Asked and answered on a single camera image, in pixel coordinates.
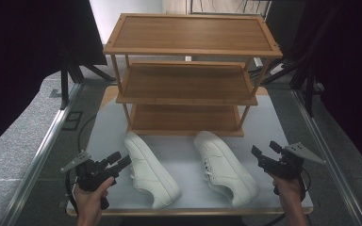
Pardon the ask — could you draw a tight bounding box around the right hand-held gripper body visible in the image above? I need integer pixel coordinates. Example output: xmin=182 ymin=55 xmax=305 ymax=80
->
xmin=257 ymin=141 xmax=326 ymax=181

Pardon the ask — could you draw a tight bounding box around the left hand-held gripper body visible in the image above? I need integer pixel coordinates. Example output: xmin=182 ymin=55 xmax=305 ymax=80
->
xmin=60 ymin=151 xmax=119 ymax=211

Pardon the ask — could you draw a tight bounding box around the white sneaker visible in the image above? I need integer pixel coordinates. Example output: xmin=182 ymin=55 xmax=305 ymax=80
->
xmin=193 ymin=130 xmax=260 ymax=208
xmin=123 ymin=131 xmax=183 ymax=210

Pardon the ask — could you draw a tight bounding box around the wooden three-tier shoe rack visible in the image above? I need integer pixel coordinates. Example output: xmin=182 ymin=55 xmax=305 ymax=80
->
xmin=103 ymin=12 xmax=284 ymax=137

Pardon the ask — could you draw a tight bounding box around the person's left hand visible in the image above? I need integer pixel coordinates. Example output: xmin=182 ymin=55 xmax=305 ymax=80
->
xmin=73 ymin=176 xmax=116 ymax=220

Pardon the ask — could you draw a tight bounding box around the person's right hand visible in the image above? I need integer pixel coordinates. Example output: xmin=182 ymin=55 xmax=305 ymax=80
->
xmin=268 ymin=172 xmax=306 ymax=215

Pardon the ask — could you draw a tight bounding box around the dark floor socket plate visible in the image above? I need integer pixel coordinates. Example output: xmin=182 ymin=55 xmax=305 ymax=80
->
xmin=61 ymin=110 xmax=84 ymax=132

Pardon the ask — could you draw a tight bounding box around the black metal stand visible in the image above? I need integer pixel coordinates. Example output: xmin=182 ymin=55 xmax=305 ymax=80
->
xmin=260 ymin=46 xmax=328 ymax=119
xmin=58 ymin=46 xmax=117 ymax=111

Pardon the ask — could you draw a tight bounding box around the black curtain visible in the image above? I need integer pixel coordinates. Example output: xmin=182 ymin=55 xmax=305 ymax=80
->
xmin=0 ymin=0 xmax=108 ymax=156
xmin=265 ymin=0 xmax=362 ymax=180

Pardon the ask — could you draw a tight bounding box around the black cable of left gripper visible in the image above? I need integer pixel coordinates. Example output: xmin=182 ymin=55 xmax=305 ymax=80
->
xmin=63 ymin=169 xmax=80 ymax=217

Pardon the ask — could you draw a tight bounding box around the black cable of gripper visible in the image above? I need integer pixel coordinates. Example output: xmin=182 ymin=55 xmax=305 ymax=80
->
xmin=63 ymin=169 xmax=80 ymax=217
xmin=300 ymin=168 xmax=313 ymax=202

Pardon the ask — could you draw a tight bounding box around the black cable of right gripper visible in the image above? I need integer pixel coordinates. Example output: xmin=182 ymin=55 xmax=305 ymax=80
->
xmin=300 ymin=168 xmax=313 ymax=202

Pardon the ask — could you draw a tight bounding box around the black cable on floor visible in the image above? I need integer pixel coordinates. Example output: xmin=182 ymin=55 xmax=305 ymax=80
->
xmin=77 ymin=114 xmax=99 ymax=153

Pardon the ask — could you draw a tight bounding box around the metal floor rail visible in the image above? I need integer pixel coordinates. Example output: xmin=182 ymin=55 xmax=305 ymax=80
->
xmin=289 ymin=89 xmax=362 ymax=226
xmin=0 ymin=82 xmax=83 ymax=226

